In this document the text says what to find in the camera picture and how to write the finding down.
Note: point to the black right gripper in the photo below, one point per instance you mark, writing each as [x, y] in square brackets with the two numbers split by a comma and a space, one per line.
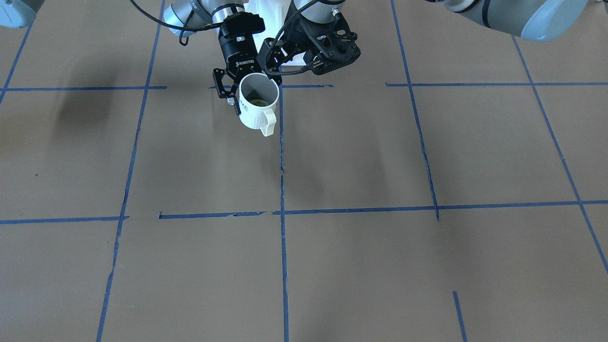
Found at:
[231, 53]

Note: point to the white ribbed HOME mug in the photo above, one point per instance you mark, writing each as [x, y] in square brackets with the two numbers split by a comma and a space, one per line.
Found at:
[258, 86]

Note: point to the green lemon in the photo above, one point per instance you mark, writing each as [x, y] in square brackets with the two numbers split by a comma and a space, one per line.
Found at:
[259, 102]

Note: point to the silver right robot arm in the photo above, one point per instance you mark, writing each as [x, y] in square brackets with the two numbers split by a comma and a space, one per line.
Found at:
[186, 17]

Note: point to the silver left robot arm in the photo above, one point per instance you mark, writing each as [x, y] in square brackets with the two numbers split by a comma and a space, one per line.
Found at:
[531, 20]

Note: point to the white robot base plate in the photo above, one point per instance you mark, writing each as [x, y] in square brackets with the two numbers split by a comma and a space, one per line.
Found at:
[273, 13]

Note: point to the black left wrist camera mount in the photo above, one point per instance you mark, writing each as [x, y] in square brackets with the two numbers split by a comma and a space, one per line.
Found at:
[325, 47]

